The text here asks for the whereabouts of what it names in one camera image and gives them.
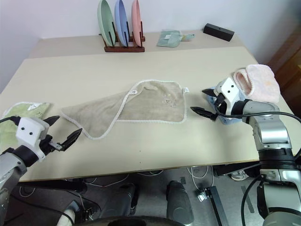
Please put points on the white sneaker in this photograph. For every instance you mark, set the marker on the white sneaker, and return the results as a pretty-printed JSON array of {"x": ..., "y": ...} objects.
[{"x": 238, "y": 175}]

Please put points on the wooden plate rack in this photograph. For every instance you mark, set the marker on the wooden plate rack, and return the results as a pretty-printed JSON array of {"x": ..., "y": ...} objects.
[{"x": 124, "y": 49}]

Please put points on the green plate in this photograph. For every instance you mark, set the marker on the green plate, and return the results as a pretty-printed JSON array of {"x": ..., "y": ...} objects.
[{"x": 104, "y": 21}]

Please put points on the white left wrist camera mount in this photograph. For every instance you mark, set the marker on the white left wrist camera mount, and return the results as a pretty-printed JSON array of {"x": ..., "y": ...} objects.
[{"x": 29, "y": 131}]

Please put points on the teal folded cloth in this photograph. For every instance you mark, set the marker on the teal folded cloth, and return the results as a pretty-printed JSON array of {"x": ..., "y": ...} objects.
[{"x": 168, "y": 37}]

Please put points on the beige tube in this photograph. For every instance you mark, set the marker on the beige tube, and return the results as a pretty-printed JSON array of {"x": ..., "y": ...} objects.
[{"x": 65, "y": 217}]

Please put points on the black table crossbeam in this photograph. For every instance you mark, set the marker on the black table crossbeam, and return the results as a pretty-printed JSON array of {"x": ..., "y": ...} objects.
[
  {"x": 54, "y": 186},
  {"x": 235, "y": 168}
]

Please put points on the pink plate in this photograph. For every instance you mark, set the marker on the pink plate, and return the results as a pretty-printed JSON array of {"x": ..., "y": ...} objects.
[{"x": 136, "y": 21}]

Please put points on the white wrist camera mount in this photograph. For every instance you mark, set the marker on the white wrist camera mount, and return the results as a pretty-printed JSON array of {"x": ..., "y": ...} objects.
[
  {"x": 29, "y": 131},
  {"x": 231, "y": 90}
]

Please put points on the green cloth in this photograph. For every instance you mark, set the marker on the green cloth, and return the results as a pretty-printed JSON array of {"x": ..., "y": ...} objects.
[{"x": 14, "y": 117}]

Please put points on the black metal bar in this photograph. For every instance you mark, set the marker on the black metal bar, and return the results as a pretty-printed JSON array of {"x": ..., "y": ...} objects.
[{"x": 217, "y": 204}]

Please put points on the beige towel with white trim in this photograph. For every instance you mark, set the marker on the beige towel with white trim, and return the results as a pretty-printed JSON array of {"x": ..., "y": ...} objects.
[{"x": 145, "y": 106}]

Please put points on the blue cloth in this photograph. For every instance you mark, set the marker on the blue cloth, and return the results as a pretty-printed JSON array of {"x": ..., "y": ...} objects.
[{"x": 235, "y": 120}]

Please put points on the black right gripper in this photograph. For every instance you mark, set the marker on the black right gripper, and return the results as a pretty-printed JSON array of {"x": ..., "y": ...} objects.
[{"x": 221, "y": 101}]

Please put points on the blue plate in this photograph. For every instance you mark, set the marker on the blue plate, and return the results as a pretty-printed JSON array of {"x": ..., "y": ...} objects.
[{"x": 120, "y": 18}]

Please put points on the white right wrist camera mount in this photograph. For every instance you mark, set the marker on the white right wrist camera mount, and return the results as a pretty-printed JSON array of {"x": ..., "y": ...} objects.
[{"x": 231, "y": 90}]

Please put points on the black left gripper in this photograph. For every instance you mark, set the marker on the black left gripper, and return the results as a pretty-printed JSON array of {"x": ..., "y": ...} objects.
[{"x": 48, "y": 144}]

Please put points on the black rectangular box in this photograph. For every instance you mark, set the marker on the black rectangular box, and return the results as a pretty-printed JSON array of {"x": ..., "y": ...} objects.
[{"x": 218, "y": 31}]

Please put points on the pink folded towel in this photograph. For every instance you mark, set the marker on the pink folded towel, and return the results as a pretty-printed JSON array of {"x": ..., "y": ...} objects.
[{"x": 263, "y": 82}]

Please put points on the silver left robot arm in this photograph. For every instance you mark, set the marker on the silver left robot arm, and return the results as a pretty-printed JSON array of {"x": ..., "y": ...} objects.
[{"x": 9, "y": 169}]

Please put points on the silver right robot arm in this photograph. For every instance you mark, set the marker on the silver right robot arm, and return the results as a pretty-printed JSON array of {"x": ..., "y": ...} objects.
[{"x": 270, "y": 131}]

